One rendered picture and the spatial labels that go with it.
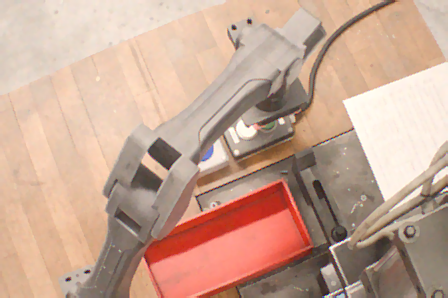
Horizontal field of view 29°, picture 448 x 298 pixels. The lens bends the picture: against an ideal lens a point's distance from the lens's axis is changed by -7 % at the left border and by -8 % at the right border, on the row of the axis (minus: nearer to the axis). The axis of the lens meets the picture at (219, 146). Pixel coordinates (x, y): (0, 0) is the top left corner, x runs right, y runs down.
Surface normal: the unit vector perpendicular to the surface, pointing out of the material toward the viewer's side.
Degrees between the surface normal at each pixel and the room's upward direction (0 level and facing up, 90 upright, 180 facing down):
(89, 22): 0
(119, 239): 55
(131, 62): 0
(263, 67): 17
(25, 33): 0
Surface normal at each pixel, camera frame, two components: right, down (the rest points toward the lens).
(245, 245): -0.02, -0.29
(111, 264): -0.52, 0.44
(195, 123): 0.17, -0.51
